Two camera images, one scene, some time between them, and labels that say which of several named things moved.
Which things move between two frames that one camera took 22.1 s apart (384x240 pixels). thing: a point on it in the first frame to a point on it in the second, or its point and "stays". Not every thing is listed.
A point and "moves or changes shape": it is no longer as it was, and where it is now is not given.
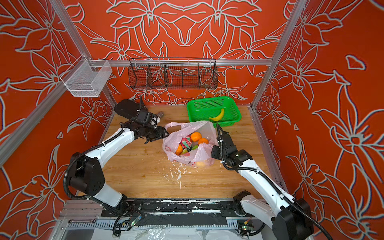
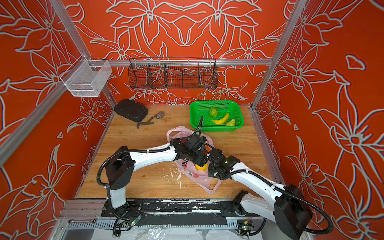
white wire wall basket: x=87 y=78 stays
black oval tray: x=128 y=108 stays
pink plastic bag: x=190 y=143 moves or changes shape
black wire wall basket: x=168 y=73 stays
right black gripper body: x=217 y=153 to x=213 y=171
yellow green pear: x=200 y=164 moves or changes shape
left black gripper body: x=152 y=133 to x=198 y=157
